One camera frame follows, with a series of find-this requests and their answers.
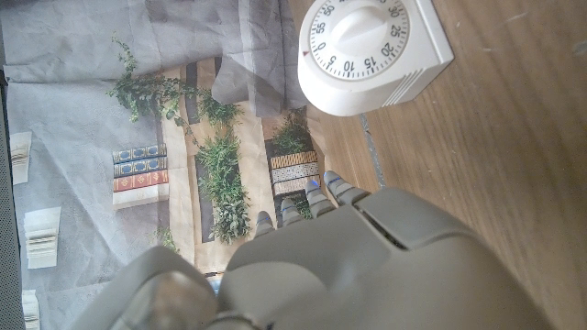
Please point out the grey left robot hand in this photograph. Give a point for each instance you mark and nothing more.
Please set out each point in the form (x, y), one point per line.
(367, 275)

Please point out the white kitchen timer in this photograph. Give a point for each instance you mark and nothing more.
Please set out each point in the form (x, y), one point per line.
(362, 50)

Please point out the printed fabric backdrop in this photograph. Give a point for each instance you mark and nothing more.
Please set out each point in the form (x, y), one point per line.
(114, 137)

